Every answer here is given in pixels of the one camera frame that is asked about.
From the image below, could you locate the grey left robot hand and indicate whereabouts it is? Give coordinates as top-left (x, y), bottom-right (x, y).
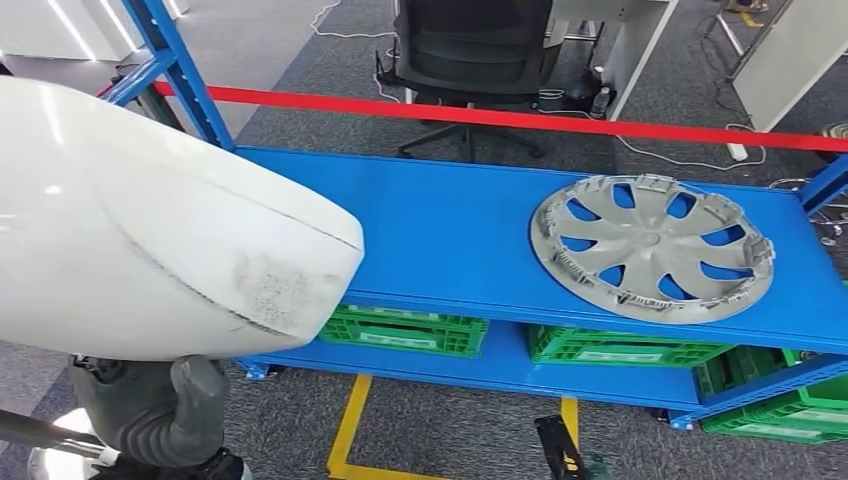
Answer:
top-left (66, 354), bottom-right (232, 468)

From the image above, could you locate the white plastic body part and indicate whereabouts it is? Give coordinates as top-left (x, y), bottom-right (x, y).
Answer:
top-left (0, 76), bottom-right (366, 364)

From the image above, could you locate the blue metal shelf rack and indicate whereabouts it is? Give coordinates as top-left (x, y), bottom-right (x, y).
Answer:
top-left (102, 0), bottom-right (848, 432)

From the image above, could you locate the grey stanchion with round base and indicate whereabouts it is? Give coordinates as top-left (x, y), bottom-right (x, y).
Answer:
top-left (0, 407), bottom-right (124, 480)

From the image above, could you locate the green folded plastic crate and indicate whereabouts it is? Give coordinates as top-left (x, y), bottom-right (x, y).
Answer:
top-left (700, 407), bottom-right (848, 446)
top-left (529, 341), bottom-right (720, 369)
top-left (317, 304), bottom-right (492, 340)
top-left (321, 327), bottom-right (488, 360)
top-left (526, 324), bottom-right (737, 352)

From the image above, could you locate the black wifi router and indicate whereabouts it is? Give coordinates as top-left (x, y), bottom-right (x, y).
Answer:
top-left (374, 49), bottom-right (399, 87)

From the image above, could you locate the black office chair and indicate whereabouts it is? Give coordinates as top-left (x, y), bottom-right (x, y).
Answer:
top-left (374, 0), bottom-right (564, 165)

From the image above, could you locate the red barrier belt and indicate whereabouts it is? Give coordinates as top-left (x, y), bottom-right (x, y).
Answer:
top-left (152, 80), bottom-right (848, 154)

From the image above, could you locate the grey wheel hubcap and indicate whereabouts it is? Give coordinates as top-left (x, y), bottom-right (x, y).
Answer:
top-left (528, 173), bottom-right (776, 326)

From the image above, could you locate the black bag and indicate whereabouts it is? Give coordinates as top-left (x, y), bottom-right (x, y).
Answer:
top-left (563, 69), bottom-right (601, 114)

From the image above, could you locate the green open plastic crate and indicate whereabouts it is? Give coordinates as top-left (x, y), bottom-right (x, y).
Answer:
top-left (692, 344), bottom-right (848, 425)

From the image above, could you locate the white desk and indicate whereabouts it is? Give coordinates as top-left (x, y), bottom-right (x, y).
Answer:
top-left (549, 0), bottom-right (680, 122)

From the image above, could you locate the chrome star chair base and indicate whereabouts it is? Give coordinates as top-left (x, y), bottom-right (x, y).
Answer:
top-left (771, 177), bottom-right (848, 248)

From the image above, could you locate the white board panel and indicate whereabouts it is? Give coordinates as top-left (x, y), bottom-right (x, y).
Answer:
top-left (731, 0), bottom-right (848, 134)

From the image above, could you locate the chrome stanchion post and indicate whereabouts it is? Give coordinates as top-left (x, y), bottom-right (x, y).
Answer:
top-left (132, 82), bottom-right (188, 134)

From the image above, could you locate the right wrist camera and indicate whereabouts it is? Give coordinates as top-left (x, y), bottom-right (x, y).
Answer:
top-left (535, 415), bottom-right (588, 480)

